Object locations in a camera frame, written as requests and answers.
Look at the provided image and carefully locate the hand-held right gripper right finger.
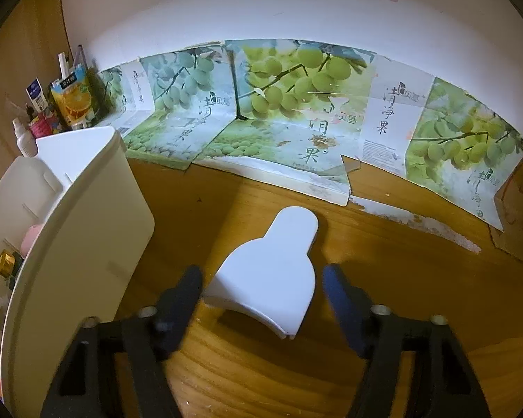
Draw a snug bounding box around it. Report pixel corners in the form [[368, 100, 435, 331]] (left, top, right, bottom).
[[323, 263, 491, 418]]

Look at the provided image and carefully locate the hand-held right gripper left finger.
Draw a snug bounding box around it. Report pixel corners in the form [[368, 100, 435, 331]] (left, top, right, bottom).
[[39, 265, 203, 418]]

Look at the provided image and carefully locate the white plastic tray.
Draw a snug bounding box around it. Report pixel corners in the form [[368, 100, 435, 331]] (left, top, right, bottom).
[[0, 125, 156, 405]]

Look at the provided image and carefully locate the pink round sponge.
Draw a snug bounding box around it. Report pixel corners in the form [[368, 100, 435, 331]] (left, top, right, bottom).
[[20, 223, 46, 257]]

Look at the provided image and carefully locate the gold cap dark bottle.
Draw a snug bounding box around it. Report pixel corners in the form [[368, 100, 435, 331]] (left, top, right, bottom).
[[0, 249, 18, 278]]

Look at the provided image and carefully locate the brown cardboard sheet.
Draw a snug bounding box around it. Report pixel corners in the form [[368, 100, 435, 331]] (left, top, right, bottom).
[[490, 150, 523, 271]]

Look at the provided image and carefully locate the grape print cardboard sheet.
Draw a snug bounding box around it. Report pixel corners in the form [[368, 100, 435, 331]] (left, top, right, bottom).
[[93, 39, 523, 231]]

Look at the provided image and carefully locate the white spray bottle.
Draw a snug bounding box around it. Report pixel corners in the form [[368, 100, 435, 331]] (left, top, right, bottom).
[[12, 118, 39, 157]]

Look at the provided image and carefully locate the yellow juice carton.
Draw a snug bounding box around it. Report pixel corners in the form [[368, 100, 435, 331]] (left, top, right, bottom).
[[49, 64, 99, 130]]

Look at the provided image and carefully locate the wooden shelf unit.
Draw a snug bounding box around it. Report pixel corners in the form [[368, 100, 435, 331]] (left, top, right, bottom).
[[0, 0, 101, 184]]

